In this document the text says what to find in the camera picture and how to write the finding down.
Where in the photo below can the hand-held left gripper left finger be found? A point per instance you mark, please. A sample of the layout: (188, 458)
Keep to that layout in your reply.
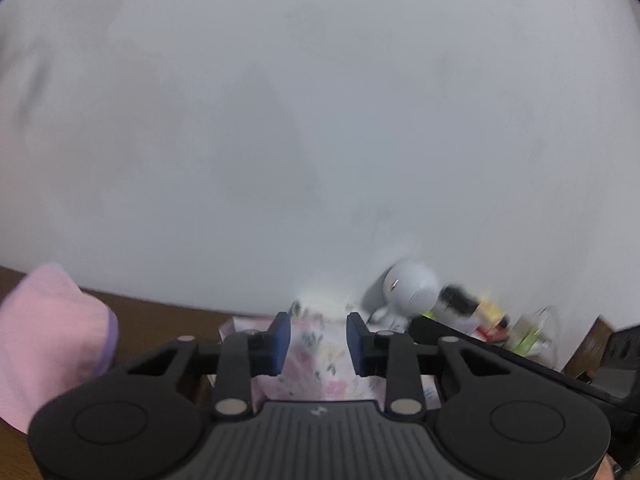
(279, 345)

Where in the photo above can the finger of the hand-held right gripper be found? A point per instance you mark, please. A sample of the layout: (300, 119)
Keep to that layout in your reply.
(540, 367)

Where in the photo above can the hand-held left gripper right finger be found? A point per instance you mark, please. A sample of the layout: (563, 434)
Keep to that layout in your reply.
(356, 345)

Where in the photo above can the pink floral dress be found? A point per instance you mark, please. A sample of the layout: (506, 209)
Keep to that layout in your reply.
(320, 360)

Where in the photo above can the brown wooden chair back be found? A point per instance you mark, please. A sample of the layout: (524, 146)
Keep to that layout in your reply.
(590, 347)

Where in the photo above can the small green bottle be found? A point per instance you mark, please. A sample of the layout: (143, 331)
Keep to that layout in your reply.
(525, 335)

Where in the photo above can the pale yellow packet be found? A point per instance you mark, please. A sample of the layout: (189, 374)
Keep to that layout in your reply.
(490, 316)

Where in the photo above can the white round robot toy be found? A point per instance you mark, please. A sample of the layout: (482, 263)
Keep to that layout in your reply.
(412, 285)

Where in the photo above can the black charger block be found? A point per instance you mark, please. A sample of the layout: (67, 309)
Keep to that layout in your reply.
(460, 299)

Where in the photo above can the folded pink cloth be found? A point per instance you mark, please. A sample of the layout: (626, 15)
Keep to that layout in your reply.
(50, 340)

